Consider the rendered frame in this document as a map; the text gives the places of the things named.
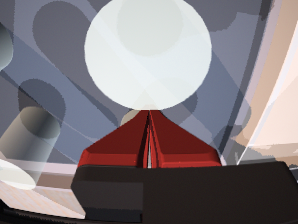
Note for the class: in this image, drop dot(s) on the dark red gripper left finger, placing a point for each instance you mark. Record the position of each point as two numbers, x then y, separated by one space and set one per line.
126 145

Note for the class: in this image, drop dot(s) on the white cylinder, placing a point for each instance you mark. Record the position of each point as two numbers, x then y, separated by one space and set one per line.
131 114
148 54
25 147
6 47

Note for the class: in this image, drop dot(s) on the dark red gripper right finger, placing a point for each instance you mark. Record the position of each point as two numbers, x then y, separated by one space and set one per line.
171 146

